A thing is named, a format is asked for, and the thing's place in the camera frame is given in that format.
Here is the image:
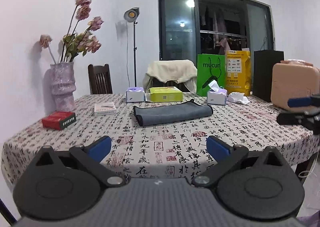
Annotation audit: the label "studio light on stand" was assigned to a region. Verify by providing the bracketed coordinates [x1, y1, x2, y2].
[124, 7, 140, 87]

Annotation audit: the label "calligraphy print tablecloth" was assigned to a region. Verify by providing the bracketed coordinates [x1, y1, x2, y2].
[1, 94, 319, 183]

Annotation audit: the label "black paper bag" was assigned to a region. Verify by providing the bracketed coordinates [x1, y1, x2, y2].
[252, 49, 284, 102]

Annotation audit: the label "purple tissue pack left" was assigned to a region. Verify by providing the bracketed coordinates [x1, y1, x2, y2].
[126, 87, 145, 103]

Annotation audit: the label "purple and grey towel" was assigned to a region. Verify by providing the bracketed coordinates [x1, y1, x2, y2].
[133, 99, 213, 127]

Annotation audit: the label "pink speckled vase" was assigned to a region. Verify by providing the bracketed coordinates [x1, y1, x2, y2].
[50, 62, 76, 111]

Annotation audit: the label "crumpled white tissue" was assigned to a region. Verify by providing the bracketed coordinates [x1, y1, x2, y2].
[227, 92, 250, 105]

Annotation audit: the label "dark wooden chair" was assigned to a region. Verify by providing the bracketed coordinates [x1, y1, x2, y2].
[88, 64, 113, 94]

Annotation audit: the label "green mucun paper bag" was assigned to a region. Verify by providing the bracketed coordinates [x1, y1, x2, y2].
[196, 54, 226, 97]

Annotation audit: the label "white and red box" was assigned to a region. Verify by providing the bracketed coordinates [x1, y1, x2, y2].
[94, 102, 117, 116]

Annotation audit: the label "dark framed window door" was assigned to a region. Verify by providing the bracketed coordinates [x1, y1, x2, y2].
[158, 0, 276, 62]

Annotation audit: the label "lime green box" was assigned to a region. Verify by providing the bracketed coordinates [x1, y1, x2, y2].
[149, 87, 183, 103]

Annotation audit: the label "purple tissue pack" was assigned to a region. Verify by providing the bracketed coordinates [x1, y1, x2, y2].
[207, 80, 227, 105]
[126, 87, 145, 103]

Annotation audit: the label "chair with cream cloth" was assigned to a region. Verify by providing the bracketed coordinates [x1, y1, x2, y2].
[143, 59, 197, 93]

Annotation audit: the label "purple tissue pack right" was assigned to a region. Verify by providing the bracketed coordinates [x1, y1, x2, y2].
[207, 80, 227, 105]

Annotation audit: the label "yellow plastic bag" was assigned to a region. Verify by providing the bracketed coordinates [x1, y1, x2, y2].
[225, 51, 252, 96]

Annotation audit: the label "dried pink roses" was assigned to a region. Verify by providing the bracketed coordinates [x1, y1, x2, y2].
[38, 0, 104, 64]

